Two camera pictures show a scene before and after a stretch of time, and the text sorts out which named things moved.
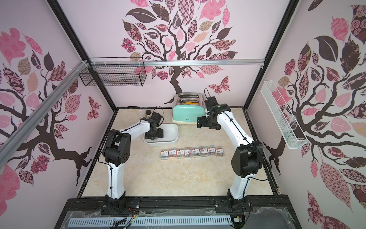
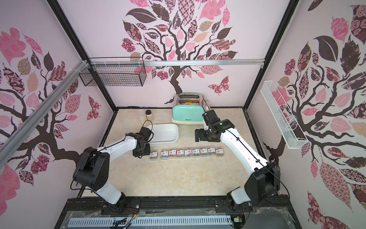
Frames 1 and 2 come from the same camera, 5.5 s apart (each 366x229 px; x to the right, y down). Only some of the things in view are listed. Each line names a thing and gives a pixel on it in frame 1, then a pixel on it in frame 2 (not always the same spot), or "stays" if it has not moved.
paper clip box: [180, 152] stays
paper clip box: [196, 151] stays
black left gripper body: [155, 134] to [144, 150]
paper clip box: [203, 151] stays
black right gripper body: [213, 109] to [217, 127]
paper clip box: [211, 150] stays
